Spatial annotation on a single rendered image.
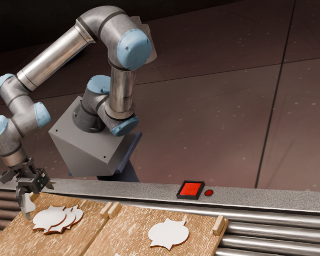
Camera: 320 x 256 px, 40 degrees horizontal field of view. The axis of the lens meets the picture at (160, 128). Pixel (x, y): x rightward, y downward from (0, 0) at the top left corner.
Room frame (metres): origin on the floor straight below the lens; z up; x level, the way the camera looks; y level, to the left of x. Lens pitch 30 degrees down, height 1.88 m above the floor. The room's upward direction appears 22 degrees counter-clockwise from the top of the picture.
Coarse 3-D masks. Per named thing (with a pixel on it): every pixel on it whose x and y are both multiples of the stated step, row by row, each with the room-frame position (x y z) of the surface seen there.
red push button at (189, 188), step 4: (188, 184) 1.21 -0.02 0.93; (192, 184) 1.20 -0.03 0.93; (196, 184) 1.19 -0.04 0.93; (200, 184) 1.19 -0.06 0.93; (184, 188) 1.20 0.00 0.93; (188, 188) 1.19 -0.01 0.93; (192, 188) 1.18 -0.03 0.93; (196, 188) 1.17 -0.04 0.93; (184, 192) 1.18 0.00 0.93; (188, 192) 1.17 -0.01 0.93; (192, 192) 1.16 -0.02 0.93; (196, 192) 1.16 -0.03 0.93
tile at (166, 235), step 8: (160, 224) 1.06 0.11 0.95; (168, 224) 1.04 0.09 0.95; (176, 224) 1.03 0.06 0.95; (184, 224) 1.02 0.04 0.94; (152, 232) 1.04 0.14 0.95; (160, 232) 1.02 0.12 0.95; (168, 232) 1.01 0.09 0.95; (176, 232) 1.00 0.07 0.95; (184, 232) 0.98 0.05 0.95; (152, 240) 1.00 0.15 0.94; (160, 240) 0.99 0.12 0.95; (168, 240) 0.98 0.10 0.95; (176, 240) 0.97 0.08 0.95; (184, 240) 0.95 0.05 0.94; (168, 248) 0.95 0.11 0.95
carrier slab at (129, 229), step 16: (128, 208) 1.20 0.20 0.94; (144, 208) 1.17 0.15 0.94; (112, 224) 1.15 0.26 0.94; (128, 224) 1.12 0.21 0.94; (144, 224) 1.10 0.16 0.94; (192, 224) 1.01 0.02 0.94; (208, 224) 0.99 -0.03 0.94; (96, 240) 1.11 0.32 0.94; (112, 240) 1.08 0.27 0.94; (128, 240) 1.05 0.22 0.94; (144, 240) 1.03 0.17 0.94; (192, 240) 0.95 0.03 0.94; (208, 240) 0.93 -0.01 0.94
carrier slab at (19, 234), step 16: (80, 208) 1.30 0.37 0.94; (96, 208) 1.27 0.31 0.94; (16, 224) 1.36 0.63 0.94; (32, 224) 1.32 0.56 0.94; (80, 224) 1.22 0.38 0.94; (96, 224) 1.19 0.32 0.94; (0, 240) 1.30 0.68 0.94; (16, 240) 1.27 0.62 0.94; (32, 240) 1.23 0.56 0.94; (48, 240) 1.20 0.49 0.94; (64, 240) 1.17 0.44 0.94; (80, 240) 1.14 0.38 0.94
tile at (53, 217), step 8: (48, 208) 1.34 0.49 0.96; (56, 208) 1.32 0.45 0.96; (64, 208) 1.31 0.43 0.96; (40, 216) 1.31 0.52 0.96; (48, 216) 1.29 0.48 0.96; (56, 216) 1.27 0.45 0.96; (64, 216) 1.26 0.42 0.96; (40, 224) 1.27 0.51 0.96; (48, 224) 1.25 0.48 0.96; (56, 224) 1.23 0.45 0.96
